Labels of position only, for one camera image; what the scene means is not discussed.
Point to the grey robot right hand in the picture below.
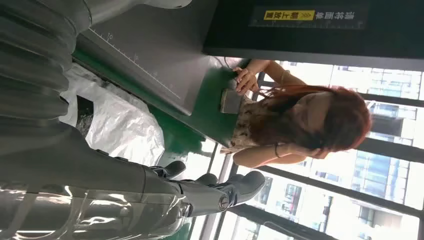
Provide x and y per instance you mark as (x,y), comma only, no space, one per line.
(82,172)

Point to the grey smartphone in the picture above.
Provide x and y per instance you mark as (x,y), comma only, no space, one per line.
(230,102)

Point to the person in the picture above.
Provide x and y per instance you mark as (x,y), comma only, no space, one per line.
(298,122)

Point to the black inbound scanning machine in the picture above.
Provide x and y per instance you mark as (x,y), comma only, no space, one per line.
(149,49)

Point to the dark window frame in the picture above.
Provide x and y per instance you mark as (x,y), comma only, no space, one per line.
(381,149)

